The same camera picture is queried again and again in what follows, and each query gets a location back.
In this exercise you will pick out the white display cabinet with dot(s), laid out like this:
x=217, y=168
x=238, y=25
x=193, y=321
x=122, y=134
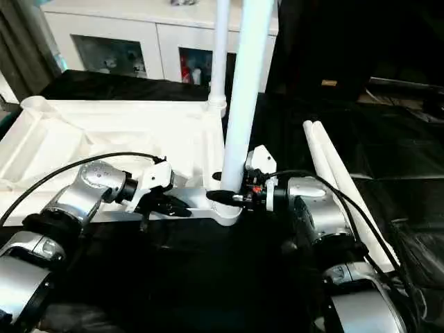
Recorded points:
x=114, y=21

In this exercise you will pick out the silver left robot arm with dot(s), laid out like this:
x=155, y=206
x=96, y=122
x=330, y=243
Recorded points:
x=93, y=177

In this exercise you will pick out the white plastic table top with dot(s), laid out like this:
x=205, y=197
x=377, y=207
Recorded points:
x=104, y=114

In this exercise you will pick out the dark low furniture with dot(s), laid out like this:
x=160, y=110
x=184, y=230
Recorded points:
x=406, y=100

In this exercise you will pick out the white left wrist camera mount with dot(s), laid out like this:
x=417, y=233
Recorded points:
x=156, y=177

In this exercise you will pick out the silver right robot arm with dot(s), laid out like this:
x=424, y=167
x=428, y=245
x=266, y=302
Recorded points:
x=322, y=208

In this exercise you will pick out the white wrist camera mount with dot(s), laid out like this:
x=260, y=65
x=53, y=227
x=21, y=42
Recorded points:
x=156, y=177
x=262, y=157

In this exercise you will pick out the grey curtain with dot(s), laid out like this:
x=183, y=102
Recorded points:
x=24, y=45

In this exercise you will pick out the black and white figurine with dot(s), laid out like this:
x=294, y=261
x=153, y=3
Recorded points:
x=137, y=62

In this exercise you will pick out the black mat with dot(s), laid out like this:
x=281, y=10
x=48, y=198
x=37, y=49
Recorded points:
x=208, y=277

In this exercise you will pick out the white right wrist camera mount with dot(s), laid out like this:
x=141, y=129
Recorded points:
x=262, y=157

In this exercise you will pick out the small white figurine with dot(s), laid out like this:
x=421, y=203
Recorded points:
x=110, y=65

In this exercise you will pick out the white cup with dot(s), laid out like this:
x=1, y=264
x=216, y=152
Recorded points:
x=196, y=76

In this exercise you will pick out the black cabinet with gold label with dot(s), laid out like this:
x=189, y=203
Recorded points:
x=322, y=45

